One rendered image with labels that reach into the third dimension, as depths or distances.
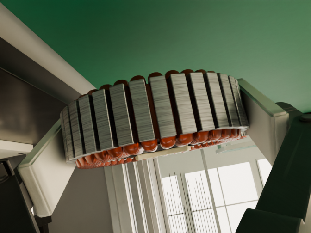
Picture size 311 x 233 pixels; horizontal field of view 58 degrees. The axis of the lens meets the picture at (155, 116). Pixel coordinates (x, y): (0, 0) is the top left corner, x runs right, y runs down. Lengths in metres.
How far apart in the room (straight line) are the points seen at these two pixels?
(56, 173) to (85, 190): 0.45
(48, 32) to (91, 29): 0.03
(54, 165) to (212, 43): 0.16
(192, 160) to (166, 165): 0.62
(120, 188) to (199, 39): 0.27
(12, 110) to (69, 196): 0.38
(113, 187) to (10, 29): 0.29
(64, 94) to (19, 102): 0.04
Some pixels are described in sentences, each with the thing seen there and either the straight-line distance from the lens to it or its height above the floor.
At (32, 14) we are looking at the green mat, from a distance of 0.17.
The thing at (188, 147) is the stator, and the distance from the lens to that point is 0.20.
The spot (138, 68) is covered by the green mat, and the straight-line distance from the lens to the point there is 0.26.
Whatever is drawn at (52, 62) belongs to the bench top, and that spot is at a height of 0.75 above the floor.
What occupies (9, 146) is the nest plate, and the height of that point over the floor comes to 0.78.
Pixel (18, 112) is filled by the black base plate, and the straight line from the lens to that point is 0.28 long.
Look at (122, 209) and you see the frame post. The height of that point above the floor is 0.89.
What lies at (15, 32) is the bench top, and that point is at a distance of 0.19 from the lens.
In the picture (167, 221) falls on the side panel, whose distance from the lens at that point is 0.85.
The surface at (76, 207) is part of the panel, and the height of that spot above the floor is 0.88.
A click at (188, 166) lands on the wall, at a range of 6.73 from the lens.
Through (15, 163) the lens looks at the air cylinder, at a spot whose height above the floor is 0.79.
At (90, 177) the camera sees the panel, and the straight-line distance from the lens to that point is 0.61.
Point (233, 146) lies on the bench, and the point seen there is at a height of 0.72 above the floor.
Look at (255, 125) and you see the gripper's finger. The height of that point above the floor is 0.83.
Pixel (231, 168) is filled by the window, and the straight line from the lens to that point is 6.81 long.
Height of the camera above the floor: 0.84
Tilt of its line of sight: 11 degrees down
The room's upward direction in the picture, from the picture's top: 169 degrees clockwise
